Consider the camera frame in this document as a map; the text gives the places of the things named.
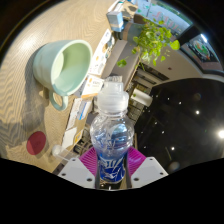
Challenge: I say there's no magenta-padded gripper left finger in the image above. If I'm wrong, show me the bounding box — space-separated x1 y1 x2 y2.
57 146 100 189

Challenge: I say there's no group of ceiling spotlights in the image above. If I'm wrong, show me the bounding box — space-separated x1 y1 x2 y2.
153 96 224 154

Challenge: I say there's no yellow card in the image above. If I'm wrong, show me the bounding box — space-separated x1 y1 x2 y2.
73 129 84 144

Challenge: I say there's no small blue white box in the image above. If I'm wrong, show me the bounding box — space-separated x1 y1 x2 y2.
77 99 94 121

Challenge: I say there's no colourful window poster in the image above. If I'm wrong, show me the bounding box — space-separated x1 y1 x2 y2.
188 33 224 71

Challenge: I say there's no white book with orange print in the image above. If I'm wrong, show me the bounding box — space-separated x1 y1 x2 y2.
80 28 116 100

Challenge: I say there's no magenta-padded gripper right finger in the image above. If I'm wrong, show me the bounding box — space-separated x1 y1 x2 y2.
125 146 169 189

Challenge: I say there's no light green ceramic mug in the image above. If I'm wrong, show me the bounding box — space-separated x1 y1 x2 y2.
32 39 94 112

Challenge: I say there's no blue tissue pack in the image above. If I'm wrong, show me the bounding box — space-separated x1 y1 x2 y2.
106 10 125 33

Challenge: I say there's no clear bottle with blue label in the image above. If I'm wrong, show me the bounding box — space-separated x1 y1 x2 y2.
89 75 135 184

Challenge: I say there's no flat round red coaster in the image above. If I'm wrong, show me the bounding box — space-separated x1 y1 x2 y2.
26 130 48 156

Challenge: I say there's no green potted plant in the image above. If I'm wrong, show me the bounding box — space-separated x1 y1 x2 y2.
116 18 181 69

